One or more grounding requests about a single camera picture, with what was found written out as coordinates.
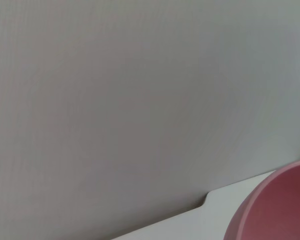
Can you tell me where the pink plastic bowl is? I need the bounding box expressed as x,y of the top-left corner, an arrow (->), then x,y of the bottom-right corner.
222,158 -> 300,240

